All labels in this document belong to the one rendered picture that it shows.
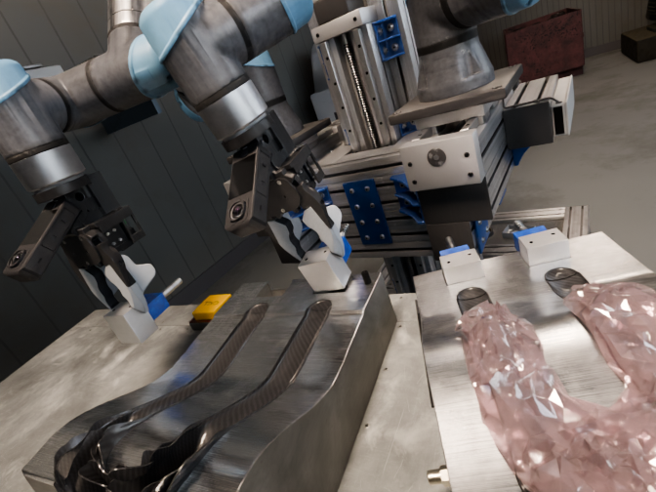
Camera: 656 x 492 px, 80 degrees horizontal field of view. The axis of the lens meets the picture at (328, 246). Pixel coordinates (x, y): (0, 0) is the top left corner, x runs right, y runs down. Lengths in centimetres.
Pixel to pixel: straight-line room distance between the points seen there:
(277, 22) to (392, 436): 48
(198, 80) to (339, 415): 39
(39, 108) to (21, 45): 223
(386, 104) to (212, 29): 61
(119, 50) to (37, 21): 231
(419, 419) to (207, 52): 46
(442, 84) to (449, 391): 61
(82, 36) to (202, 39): 256
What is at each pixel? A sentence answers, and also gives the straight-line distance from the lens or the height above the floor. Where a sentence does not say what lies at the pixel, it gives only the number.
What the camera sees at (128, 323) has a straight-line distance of 66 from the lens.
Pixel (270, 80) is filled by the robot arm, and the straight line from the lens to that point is 110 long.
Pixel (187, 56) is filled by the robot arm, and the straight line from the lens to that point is 49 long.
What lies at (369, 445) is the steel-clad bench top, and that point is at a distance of 48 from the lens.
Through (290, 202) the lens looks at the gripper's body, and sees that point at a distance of 51.
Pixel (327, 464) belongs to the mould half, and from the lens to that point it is 44.
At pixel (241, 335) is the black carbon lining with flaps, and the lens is 59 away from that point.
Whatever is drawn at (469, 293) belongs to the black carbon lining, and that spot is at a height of 85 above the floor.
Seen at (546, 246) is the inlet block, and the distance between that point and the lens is 58.
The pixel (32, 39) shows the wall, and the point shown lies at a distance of 290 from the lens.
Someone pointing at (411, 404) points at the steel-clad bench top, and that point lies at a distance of 50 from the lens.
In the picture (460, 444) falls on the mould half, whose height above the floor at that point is 88.
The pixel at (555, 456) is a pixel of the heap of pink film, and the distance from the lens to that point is 34.
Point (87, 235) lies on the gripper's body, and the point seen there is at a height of 108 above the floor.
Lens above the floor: 117
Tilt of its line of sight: 24 degrees down
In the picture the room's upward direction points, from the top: 21 degrees counter-clockwise
